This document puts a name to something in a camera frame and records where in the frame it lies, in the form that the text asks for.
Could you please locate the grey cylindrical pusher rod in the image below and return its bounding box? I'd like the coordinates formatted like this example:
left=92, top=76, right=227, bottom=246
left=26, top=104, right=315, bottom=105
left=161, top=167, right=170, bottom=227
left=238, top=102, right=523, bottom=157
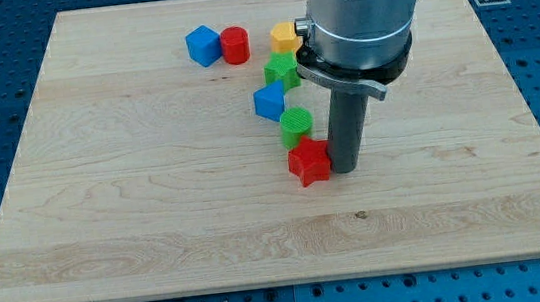
left=327, top=90, right=368, bottom=174

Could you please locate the light wooden board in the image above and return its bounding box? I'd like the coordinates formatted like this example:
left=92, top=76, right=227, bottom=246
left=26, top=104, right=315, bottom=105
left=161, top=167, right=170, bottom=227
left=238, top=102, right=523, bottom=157
left=0, top=0, right=540, bottom=302

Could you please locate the black tool clamp with lever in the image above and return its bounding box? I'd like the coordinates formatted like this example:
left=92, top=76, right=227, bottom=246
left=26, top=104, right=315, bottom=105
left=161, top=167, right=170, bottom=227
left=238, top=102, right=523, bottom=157
left=295, top=35, right=412, bottom=101

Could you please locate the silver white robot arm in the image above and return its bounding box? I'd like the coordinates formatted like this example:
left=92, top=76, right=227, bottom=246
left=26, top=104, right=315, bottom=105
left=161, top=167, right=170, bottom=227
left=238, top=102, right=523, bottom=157
left=306, top=0, right=417, bottom=70

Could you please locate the blue cube block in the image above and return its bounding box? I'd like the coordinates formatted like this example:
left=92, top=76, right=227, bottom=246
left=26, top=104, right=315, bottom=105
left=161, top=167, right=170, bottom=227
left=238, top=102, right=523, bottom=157
left=185, top=25, right=222, bottom=67

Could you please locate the red star block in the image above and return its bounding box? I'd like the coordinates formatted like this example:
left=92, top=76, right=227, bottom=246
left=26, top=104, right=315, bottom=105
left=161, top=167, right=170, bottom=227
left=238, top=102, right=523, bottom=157
left=288, top=135, right=331, bottom=188

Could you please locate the green cylinder block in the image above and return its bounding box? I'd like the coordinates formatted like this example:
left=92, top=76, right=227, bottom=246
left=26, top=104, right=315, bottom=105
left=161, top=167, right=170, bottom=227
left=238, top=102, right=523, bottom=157
left=280, top=107, right=313, bottom=150

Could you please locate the blue triangle block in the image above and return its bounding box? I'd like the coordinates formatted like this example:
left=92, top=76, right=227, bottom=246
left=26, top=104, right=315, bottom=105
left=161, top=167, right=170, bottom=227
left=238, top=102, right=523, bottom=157
left=253, top=81, right=286, bottom=122

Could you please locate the red cylinder block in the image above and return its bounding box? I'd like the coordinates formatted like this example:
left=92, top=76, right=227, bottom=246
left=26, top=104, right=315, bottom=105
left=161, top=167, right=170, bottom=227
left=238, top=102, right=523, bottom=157
left=220, top=26, right=251, bottom=65

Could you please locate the yellow hexagon block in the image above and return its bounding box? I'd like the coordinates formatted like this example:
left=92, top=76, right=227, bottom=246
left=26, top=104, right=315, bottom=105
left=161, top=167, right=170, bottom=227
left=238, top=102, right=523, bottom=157
left=270, top=21, right=302, bottom=53

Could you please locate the green star block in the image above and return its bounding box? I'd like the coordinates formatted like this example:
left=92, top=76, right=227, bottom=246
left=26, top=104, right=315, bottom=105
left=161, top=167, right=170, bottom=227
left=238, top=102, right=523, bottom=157
left=263, top=51, right=301, bottom=93

